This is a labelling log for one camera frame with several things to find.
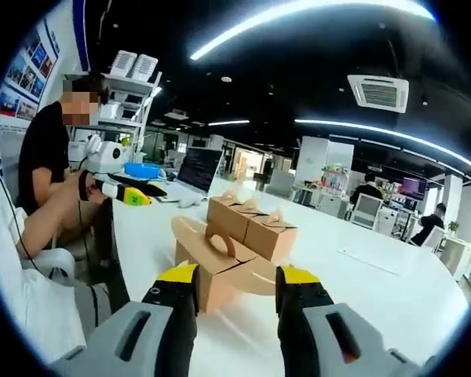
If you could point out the potted plant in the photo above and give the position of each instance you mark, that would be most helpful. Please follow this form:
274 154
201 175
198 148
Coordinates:
453 226

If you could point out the ceiling air conditioner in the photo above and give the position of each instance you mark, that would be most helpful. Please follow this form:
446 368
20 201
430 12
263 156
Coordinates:
378 93

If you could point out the person's left hand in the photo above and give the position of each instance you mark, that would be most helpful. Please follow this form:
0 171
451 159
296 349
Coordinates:
94 192

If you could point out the brown paper box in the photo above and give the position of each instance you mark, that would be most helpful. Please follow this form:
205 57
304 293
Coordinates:
223 275
271 243
237 224
217 214

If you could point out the person's white clothing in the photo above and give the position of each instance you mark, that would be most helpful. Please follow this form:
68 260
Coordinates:
35 314

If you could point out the white office chair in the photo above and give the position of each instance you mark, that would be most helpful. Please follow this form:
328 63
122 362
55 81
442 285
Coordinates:
433 237
367 210

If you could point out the silver laptop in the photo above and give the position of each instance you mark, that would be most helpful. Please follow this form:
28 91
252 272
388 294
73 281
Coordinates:
198 170

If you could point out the wall poster board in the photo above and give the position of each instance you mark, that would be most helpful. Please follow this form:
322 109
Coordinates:
23 78

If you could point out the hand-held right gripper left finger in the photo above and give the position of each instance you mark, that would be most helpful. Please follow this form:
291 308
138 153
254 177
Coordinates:
157 337

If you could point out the white desk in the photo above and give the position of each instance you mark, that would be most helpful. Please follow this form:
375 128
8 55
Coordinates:
463 255

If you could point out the long ceiling light strip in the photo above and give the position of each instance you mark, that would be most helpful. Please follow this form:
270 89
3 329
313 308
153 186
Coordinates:
298 13

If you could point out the curved ceiling light strip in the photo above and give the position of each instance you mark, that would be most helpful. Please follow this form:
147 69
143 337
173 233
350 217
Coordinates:
377 131

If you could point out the white lumpy object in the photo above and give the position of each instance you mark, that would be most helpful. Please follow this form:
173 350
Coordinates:
190 201

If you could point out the colourful display shelf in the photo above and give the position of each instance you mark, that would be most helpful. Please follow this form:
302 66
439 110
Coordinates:
333 178

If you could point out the blue plastic tray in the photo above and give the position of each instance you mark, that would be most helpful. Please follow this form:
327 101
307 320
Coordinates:
141 170

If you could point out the short ceiling light strip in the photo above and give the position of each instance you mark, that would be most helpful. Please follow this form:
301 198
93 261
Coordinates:
228 122

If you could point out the white shelf rack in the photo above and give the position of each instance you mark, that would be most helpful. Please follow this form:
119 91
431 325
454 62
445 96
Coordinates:
129 84

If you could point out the purple screen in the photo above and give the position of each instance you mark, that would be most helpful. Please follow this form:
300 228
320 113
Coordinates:
411 185

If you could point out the stack of white trays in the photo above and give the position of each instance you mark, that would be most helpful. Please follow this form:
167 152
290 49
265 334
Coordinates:
144 67
122 63

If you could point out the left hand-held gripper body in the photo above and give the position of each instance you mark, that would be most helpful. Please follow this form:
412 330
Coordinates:
112 157

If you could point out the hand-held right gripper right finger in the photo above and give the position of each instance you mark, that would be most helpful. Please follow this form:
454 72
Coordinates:
318 337

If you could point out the grey office chair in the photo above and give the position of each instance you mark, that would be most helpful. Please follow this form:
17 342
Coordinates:
280 184

